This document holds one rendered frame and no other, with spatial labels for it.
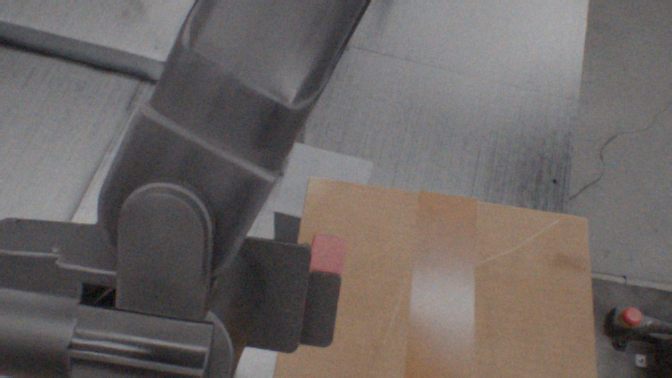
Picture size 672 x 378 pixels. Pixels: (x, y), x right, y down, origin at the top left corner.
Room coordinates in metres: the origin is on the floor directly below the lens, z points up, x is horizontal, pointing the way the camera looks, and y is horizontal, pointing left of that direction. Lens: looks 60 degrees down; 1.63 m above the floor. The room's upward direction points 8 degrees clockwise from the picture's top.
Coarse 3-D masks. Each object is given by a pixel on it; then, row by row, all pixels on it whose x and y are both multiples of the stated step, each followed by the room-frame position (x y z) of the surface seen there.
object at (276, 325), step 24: (264, 240) 0.17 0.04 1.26; (240, 264) 0.15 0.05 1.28; (264, 264) 0.16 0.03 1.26; (288, 264) 0.16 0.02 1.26; (240, 288) 0.13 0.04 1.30; (264, 288) 0.15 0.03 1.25; (288, 288) 0.15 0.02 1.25; (264, 312) 0.14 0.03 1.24; (288, 312) 0.14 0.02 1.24; (264, 336) 0.13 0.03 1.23; (288, 336) 0.13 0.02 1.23
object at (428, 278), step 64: (320, 192) 0.30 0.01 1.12; (384, 192) 0.31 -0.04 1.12; (384, 256) 0.25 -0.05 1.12; (448, 256) 0.25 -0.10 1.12; (512, 256) 0.26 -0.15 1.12; (576, 256) 0.27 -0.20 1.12; (384, 320) 0.19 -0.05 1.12; (448, 320) 0.20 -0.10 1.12; (512, 320) 0.21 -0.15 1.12; (576, 320) 0.22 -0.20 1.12
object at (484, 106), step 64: (384, 0) 0.83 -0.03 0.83; (448, 0) 0.85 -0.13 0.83; (512, 0) 0.87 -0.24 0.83; (576, 0) 0.89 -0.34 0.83; (0, 64) 0.60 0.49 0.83; (64, 64) 0.61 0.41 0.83; (384, 64) 0.70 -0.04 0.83; (448, 64) 0.72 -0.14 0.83; (512, 64) 0.74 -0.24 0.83; (576, 64) 0.76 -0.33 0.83; (0, 128) 0.49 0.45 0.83; (64, 128) 0.51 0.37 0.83; (320, 128) 0.57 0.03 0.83; (384, 128) 0.58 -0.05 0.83; (448, 128) 0.60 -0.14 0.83; (512, 128) 0.62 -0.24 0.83; (0, 192) 0.40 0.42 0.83; (64, 192) 0.41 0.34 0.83; (448, 192) 0.50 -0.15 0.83; (512, 192) 0.51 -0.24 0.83
